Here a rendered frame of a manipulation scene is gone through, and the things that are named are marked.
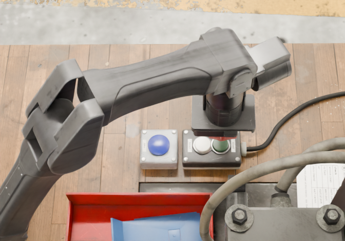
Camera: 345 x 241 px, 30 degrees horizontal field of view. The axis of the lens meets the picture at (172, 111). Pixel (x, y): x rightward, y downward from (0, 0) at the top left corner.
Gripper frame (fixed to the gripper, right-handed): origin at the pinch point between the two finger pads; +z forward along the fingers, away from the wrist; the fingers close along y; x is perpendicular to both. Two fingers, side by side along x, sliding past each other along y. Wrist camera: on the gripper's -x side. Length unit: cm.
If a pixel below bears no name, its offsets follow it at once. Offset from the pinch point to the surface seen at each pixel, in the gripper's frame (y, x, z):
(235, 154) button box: -2.7, 1.6, 4.5
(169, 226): 8.8, 14.5, 6.7
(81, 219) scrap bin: 24.2, 13.4, 7.1
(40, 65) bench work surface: 35.9, -18.5, 7.5
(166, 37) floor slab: 17, -86, 97
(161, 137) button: 10.7, -1.2, 3.8
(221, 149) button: -0.2, 1.0, 3.7
